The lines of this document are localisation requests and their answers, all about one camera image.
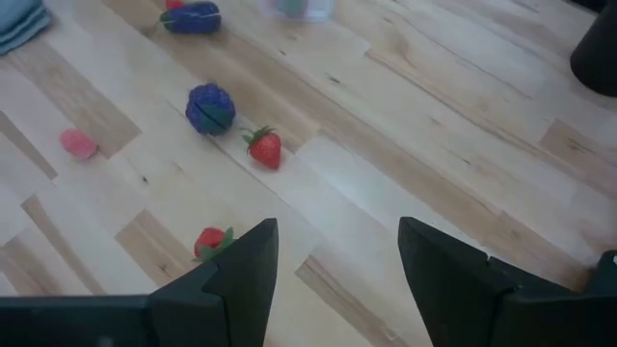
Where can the red toy strawberry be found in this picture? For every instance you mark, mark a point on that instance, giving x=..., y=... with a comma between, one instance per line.
x=208, y=241
x=266, y=149

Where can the clear plastic tupperware container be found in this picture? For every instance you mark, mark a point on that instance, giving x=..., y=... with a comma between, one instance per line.
x=299, y=9

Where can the folded blue cloth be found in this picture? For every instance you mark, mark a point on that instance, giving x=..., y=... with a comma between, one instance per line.
x=19, y=21

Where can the purple toy grape bunch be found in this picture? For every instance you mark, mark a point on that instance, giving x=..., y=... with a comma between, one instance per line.
x=209, y=108

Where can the red toy tomato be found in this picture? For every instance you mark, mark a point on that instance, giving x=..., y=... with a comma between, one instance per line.
x=174, y=4

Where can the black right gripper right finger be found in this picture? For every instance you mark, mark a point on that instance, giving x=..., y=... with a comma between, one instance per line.
x=458, y=299

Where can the pink toy fruit ball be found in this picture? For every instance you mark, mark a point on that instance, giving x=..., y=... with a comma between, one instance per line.
x=78, y=143

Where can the black plant pot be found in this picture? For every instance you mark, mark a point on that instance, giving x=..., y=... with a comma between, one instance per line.
x=598, y=53

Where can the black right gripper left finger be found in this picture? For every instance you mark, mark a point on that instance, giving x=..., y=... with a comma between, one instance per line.
x=226, y=303

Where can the purple toy eggplant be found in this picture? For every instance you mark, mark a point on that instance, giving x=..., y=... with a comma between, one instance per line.
x=195, y=19

